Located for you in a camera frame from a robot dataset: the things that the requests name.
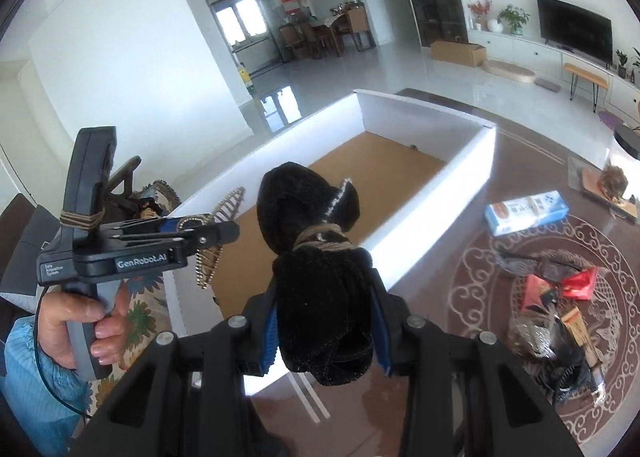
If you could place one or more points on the gold beaded hair clip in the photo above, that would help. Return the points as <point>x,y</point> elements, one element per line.
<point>207,267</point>

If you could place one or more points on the small brown box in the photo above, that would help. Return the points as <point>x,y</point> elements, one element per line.
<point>575,327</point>

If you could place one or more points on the grey floor mat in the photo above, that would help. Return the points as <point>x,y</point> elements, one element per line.
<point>547,85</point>

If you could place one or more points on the brown cardboard box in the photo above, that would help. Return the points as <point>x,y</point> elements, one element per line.
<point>457,53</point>

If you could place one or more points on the person's left forearm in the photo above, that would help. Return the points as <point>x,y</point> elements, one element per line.
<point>35,377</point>

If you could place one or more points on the black lace hair clip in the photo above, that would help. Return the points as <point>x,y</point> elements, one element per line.
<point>570,377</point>

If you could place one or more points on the round white vase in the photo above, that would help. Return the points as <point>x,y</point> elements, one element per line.
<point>495,25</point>

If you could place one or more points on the round tan floor mat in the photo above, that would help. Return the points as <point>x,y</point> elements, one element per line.
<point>510,72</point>

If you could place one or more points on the silver glitter hair clip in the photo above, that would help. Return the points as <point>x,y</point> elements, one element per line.
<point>530,339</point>

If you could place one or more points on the wooden dining table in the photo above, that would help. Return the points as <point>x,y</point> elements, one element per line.
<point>334,29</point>

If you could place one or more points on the black flat television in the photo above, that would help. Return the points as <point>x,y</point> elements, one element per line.
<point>575,27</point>

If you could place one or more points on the green potted plant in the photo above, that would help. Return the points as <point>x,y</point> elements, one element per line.
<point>514,17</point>

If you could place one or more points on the white board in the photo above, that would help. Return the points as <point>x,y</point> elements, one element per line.
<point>425,202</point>

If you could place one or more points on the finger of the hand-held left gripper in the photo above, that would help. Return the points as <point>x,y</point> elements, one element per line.
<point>215,235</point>
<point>172,225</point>

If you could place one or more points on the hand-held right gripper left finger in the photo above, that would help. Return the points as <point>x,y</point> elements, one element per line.
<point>270,337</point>

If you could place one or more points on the black round side table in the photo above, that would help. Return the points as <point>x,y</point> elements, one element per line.
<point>629,137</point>

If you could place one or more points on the tan flat board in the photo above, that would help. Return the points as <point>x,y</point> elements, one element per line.
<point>592,187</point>

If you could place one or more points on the floral printed cloth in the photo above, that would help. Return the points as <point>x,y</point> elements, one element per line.
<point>145,317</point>

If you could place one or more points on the black velvet cloth bundle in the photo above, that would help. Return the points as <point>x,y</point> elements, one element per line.
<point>320,297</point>

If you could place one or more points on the wooden bench with metal legs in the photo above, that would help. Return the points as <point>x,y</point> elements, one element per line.
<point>585,74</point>

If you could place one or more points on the small potted plant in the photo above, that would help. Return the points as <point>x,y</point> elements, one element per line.
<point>621,62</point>

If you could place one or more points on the brown patterned desktop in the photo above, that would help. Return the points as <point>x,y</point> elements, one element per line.
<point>440,257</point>

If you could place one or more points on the person's left hand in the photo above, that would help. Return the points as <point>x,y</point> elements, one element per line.
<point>60,317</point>

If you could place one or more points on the white television cabinet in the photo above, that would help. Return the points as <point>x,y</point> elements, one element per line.
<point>520,49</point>

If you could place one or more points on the red flower bouquet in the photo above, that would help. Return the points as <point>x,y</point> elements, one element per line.
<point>479,9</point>

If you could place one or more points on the red snack packet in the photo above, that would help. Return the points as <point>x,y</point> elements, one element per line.
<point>537,292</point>

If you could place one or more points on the yellow green bottle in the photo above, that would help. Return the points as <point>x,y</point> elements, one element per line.
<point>246,82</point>

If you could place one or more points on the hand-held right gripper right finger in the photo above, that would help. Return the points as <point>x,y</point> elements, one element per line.
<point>384,347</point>

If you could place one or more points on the tan dining chair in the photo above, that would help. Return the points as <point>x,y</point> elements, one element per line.
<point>359,24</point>

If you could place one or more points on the clear plastic jar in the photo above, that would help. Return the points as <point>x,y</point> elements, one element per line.
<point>615,182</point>

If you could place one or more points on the dark grey cushion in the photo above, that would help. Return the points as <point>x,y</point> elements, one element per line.
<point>27,247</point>

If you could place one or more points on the dark wooden dining chair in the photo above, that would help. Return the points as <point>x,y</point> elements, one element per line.
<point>290,39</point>

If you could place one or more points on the blue white carton box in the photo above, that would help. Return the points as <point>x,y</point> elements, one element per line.
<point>527,212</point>

